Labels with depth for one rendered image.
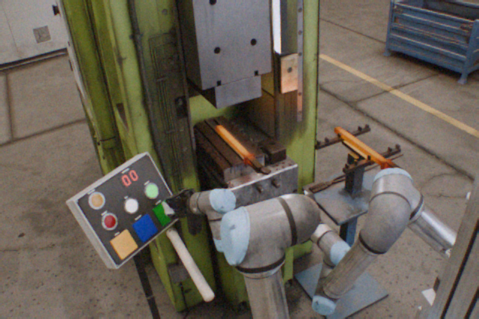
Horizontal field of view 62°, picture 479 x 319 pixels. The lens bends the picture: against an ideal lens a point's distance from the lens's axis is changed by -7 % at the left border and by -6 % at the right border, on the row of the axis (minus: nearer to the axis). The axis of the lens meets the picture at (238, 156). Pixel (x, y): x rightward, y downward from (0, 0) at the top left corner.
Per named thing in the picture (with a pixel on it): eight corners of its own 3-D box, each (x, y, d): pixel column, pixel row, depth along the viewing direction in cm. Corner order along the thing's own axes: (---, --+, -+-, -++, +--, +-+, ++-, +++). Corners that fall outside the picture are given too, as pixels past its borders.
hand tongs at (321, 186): (398, 152, 225) (398, 150, 224) (403, 156, 222) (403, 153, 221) (308, 189, 204) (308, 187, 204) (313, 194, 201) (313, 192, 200)
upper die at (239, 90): (261, 96, 171) (260, 74, 165) (216, 109, 164) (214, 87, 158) (217, 64, 202) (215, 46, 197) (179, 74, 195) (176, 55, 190)
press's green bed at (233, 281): (294, 290, 243) (296, 234, 216) (237, 318, 230) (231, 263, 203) (249, 234, 284) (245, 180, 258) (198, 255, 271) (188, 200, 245)
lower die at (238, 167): (264, 168, 191) (263, 152, 186) (224, 182, 184) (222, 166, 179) (224, 128, 222) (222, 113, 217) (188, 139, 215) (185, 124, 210)
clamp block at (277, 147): (287, 159, 195) (287, 147, 191) (271, 165, 192) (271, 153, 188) (273, 147, 204) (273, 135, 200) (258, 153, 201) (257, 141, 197)
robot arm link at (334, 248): (334, 273, 136) (337, 255, 131) (316, 252, 144) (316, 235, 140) (353, 263, 139) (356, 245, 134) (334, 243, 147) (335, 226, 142)
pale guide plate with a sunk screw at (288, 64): (298, 89, 193) (298, 54, 184) (281, 93, 190) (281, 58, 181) (295, 87, 195) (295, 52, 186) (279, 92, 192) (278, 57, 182)
